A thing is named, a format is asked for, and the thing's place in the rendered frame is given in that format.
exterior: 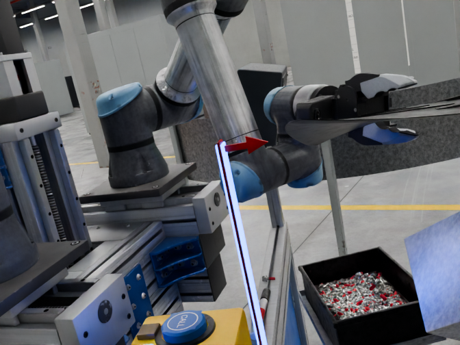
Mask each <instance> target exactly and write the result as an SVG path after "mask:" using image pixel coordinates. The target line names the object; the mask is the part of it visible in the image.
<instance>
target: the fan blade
mask: <svg viewBox="0 0 460 345"><path fill-rule="evenodd" d="M456 115H460V95H458V96H455V97H450V98H448V99H443V100H441V101H436V102H433V103H428V104H421V105H414V106H411V107H401V108H397V109H393V110H386V111H382V112H375V113H371V114H364V115H361V116H356V117H351V118H343V119H339V120H322V119H298V120H293V121H290V122H289V123H288V124H287V125H286V126H285V131H286V132H287V134H288V135H289V136H291V137H292V138H293V139H295V140H297V141H299V142H301V143H303V144H306V145H308V146H316V145H319V144H321V143H323V142H326V141H327V140H330V139H332V138H335V137H337V136H340V135H342V134H344V133H347V132H349V131H352V130H355V129H358V128H360V127H364V126H366V125H370V124H372V123H376V122H379V121H389V120H409V119H418V118H434V117H442V116H456Z"/></svg>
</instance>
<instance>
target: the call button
mask: <svg viewBox="0 0 460 345"><path fill-rule="evenodd" d="M201 312H202V310H200V311H195V310H187V311H181V312H179V313H173V314H171V315H170V317H169V318H168V319H166V321H165V322H164V323H163V325H162V334H163V337H164V340H165V341H166V342H168V343H171V344H180V343H185V342H189V341H192V340H194V339H196V338H198V337H199V336H201V335H202V334H203V333H204V332H205V331H206V330H207V323H206V319H205V316H204V315H203V314H202V313H201Z"/></svg>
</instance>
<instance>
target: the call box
mask: <svg viewBox="0 0 460 345"><path fill-rule="evenodd" d="M201 313H202V314H203V315H204V316H205V319H206V323H207V330H206V331H205V332H204V333H203V334H202V335H201V336H199V337H198V338H196V339H194V340H192V341H189V342H185V343H180V344H171V343H168V342H166V341H165V340H164V337H163V334H162V325H163V323H164V322H165V321H166V319H168V318H169V317H170V315H163V316H150V317H148V318H146V319H145V321H144V323H143V324H153V323H160V325H161V328H160V330H159V332H158V334H157V336H156V337H155V339H150V340H138V339H137V335H136V337H135V338H134V340H133V342H132V343H131V345H147V344H153V345H252V343H251V337H250V333H249V329H248V324H247V320H246V314H245V312H244V310H243V309H242V308H232V309H219V310H211V311H202V312H201Z"/></svg>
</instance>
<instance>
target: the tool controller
mask: <svg viewBox="0 0 460 345"><path fill-rule="evenodd" d="M237 74H238V77H239V79H240V82H241V84H242V87H243V90H244V93H245V95H246V98H247V100H248V104H249V105H250V108H251V111H252V113H253V116H254V119H255V122H256V124H257V127H258V130H259V132H260V135H261V138H262V140H265V141H268V142H267V143H265V145H264V146H265V147H266V148H267V146H272V147H273V146H276V145H277V142H278V141H279V137H278V133H277V125H276V124H274V123H272V122H270V121H269V120H268V119H267V117H266V115H265V114H264V101H265V98H266V96H267V95H268V93H269V92H270V91H271V90H273V89H275V88H278V87H284V86H286V83H287V76H288V72H287V66H286V65H277V64H258V63H250V64H247V65H246V66H243V67H242V68H239V69H238V71H237Z"/></svg>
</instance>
